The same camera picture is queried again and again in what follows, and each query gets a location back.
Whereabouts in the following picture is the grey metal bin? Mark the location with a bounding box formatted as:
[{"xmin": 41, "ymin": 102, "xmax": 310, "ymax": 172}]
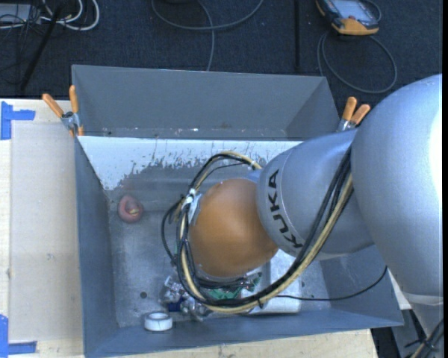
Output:
[{"xmin": 71, "ymin": 64, "xmax": 405, "ymax": 358}]

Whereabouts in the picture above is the red round toy fruit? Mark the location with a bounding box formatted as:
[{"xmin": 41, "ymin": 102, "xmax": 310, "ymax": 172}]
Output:
[{"xmin": 116, "ymin": 194, "xmax": 145, "ymax": 224}]

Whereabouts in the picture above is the pale wood flat board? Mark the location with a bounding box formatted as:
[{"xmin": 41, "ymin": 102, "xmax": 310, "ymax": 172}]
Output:
[{"xmin": 8, "ymin": 119, "xmax": 84, "ymax": 343}]

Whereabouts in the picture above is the white tape ring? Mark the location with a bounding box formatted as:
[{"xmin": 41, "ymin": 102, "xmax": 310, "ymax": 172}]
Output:
[{"xmin": 143, "ymin": 311, "xmax": 174, "ymax": 333}]

